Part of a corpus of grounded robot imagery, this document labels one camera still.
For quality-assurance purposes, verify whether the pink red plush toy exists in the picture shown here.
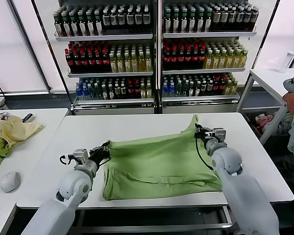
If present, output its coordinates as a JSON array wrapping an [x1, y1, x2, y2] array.
[[254, 114, 274, 130]]

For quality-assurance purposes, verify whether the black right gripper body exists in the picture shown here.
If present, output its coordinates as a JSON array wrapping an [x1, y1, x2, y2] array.
[[198, 126, 216, 142]]

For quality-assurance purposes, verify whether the grey storage bin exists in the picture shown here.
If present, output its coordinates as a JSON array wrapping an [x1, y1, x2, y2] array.
[[242, 111, 285, 141]]

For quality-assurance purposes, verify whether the light green t-shirt red print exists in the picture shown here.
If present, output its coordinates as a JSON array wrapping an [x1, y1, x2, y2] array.
[[102, 114, 223, 201]]

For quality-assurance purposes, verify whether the metal drink shelf rack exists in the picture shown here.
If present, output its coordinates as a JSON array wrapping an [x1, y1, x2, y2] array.
[[32, 0, 160, 116], [158, 0, 280, 115]]

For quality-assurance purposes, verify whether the tan label dark bottle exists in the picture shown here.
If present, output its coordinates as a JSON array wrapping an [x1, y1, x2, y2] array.
[[212, 7, 221, 31], [235, 7, 244, 31], [220, 7, 228, 31], [243, 7, 251, 31], [227, 7, 236, 31], [249, 7, 259, 31]]

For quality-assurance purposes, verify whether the grey main table underframe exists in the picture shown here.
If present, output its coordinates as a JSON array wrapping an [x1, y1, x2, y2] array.
[[41, 207, 263, 233]]

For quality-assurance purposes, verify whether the pale yellow garment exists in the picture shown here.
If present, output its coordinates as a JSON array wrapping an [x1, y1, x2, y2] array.
[[0, 115, 45, 150]]

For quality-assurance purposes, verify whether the green cap tea bottle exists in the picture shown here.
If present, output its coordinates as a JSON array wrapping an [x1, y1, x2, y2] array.
[[171, 9, 180, 34], [87, 12, 96, 38], [179, 9, 189, 34], [78, 12, 88, 38], [53, 12, 64, 38], [163, 9, 172, 34], [95, 12, 104, 38], [203, 9, 213, 34], [70, 12, 80, 38], [196, 9, 205, 34], [61, 12, 72, 38], [188, 9, 197, 34]]

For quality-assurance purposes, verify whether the white side table right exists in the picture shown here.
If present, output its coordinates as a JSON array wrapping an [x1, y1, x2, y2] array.
[[236, 68, 294, 145]]

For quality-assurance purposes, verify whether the grey white cloth item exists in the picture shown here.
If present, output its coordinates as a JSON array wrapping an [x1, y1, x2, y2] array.
[[262, 118, 285, 137]]

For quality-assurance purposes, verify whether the navy white striped object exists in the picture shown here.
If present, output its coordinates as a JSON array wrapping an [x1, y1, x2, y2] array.
[[22, 113, 37, 123]]

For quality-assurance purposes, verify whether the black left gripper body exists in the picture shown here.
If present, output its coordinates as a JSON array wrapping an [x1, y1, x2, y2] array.
[[89, 144, 112, 168]]

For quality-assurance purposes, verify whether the grey handheld controller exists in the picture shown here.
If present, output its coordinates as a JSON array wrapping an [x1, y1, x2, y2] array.
[[283, 77, 294, 94]]

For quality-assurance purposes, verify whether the silver shelf board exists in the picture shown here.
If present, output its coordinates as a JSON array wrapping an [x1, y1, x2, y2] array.
[[55, 34, 154, 42], [161, 95, 239, 103], [73, 97, 154, 106], [67, 71, 154, 78], [163, 31, 257, 39], [161, 68, 245, 75]]

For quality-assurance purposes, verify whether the white computer mouse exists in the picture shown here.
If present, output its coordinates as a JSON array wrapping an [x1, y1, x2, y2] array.
[[0, 170, 22, 194]]

